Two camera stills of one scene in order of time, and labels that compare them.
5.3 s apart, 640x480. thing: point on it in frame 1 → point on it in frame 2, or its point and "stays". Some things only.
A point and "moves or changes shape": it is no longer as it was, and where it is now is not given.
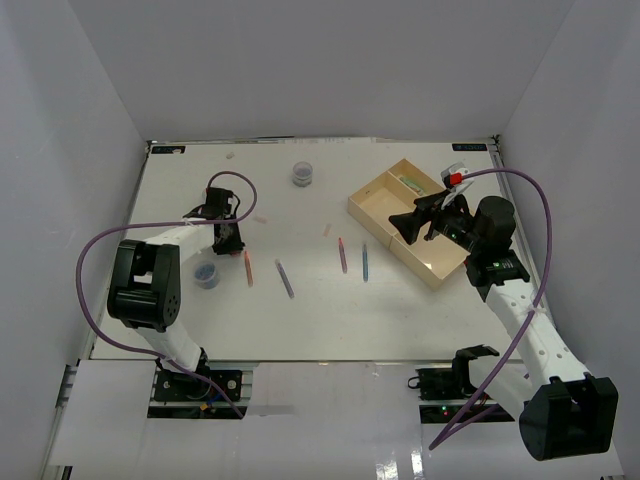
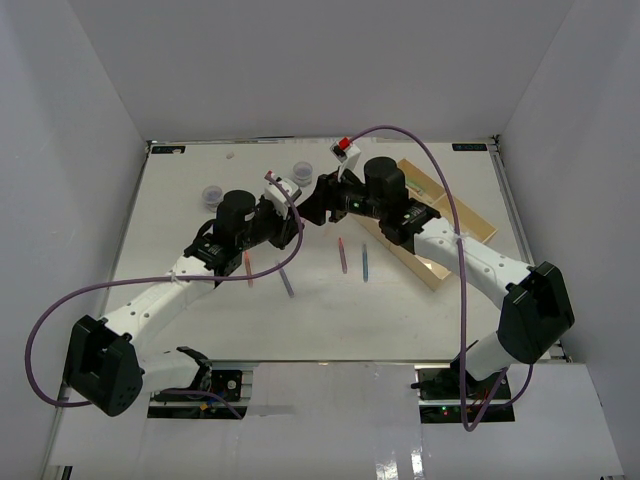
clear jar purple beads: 302,174 stays
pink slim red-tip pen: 342,255 stays
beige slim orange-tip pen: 248,268 stays
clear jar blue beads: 206,276 moves or changes shape
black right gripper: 411,222 → 326,196
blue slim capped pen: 365,263 stays
